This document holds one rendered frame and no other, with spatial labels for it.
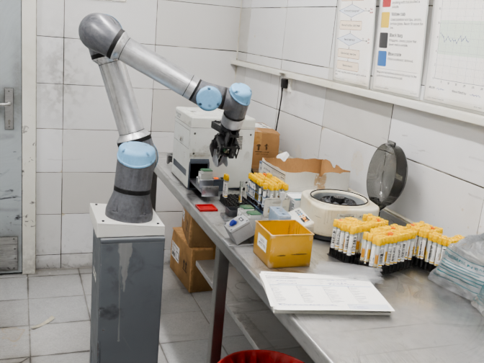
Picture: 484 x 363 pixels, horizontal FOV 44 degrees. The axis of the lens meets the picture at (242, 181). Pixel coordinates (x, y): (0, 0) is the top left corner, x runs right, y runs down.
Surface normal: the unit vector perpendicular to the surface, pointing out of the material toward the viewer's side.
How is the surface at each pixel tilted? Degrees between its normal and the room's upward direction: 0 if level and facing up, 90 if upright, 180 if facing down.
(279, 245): 90
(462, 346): 0
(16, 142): 90
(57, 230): 90
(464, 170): 90
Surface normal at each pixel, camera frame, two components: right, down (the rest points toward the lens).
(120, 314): 0.34, 0.26
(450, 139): -0.94, 0.00
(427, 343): 0.09, -0.97
